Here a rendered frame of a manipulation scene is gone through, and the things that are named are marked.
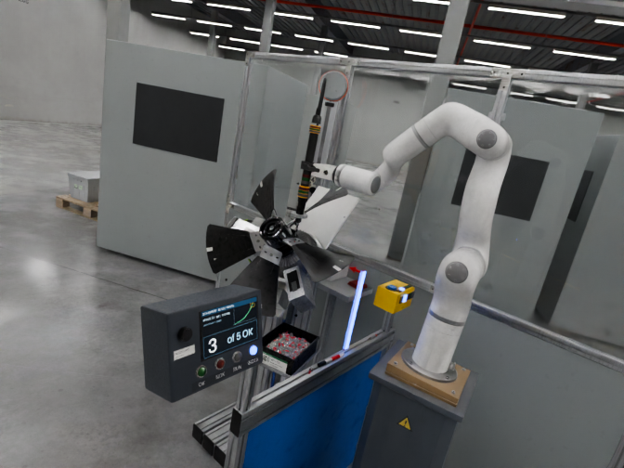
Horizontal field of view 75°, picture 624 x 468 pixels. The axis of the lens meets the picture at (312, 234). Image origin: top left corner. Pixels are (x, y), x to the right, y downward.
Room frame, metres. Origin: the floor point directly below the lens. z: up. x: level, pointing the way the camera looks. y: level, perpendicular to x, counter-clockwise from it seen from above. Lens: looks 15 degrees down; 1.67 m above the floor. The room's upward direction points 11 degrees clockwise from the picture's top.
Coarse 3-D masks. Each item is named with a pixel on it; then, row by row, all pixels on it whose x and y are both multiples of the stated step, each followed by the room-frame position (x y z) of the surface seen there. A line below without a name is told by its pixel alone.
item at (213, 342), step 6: (210, 336) 0.80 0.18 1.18; (216, 336) 0.81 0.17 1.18; (204, 342) 0.78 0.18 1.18; (210, 342) 0.79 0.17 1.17; (216, 342) 0.81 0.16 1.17; (204, 348) 0.78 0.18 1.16; (210, 348) 0.79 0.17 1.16; (216, 348) 0.80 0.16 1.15; (204, 354) 0.78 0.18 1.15; (210, 354) 0.79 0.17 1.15; (216, 354) 0.80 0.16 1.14
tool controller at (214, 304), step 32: (224, 288) 0.95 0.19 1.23; (160, 320) 0.74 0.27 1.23; (192, 320) 0.77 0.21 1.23; (224, 320) 0.83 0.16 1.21; (256, 320) 0.91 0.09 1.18; (160, 352) 0.74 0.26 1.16; (192, 352) 0.76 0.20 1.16; (224, 352) 0.82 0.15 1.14; (256, 352) 0.89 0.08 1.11; (160, 384) 0.73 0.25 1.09; (192, 384) 0.74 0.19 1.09
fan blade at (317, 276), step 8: (296, 248) 1.56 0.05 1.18; (304, 248) 1.57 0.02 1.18; (312, 248) 1.59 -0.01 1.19; (320, 248) 1.61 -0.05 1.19; (304, 256) 1.51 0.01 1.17; (312, 256) 1.52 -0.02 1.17; (320, 256) 1.53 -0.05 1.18; (328, 256) 1.54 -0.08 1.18; (336, 256) 1.55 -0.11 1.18; (344, 256) 1.56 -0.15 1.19; (352, 256) 1.56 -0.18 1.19; (304, 264) 1.47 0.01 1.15; (312, 264) 1.48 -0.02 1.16; (320, 264) 1.48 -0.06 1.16; (328, 264) 1.49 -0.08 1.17; (336, 264) 1.50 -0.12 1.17; (344, 264) 1.50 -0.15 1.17; (312, 272) 1.44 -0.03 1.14; (320, 272) 1.44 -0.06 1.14; (328, 272) 1.44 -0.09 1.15; (336, 272) 1.45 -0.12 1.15; (312, 280) 1.40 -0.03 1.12; (320, 280) 1.41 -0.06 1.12
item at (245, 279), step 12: (252, 264) 1.56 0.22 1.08; (264, 264) 1.58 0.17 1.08; (240, 276) 1.52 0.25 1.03; (252, 276) 1.53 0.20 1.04; (264, 276) 1.55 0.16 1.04; (276, 276) 1.57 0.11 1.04; (264, 288) 1.52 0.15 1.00; (276, 288) 1.54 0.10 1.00; (264, 300) 1.48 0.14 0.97; (276, 300) 1.50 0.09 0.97; (264, 312) 1.45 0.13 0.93
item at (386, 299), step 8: (392, 280) 1.71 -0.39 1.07; (384, 288) 1.60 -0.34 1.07; (376, 296) 1.61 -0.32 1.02; (384, 296) 1.59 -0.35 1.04; (392, 296) 1.57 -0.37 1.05; (400, 296) 1.57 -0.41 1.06; (376, 304) 1.60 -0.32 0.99; (384, 304) 1.58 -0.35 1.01; (392, 304) 1.56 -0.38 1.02; (400, 304) 1.59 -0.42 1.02; (408, 304) 1.65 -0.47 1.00; (392, 312) 1.56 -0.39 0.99
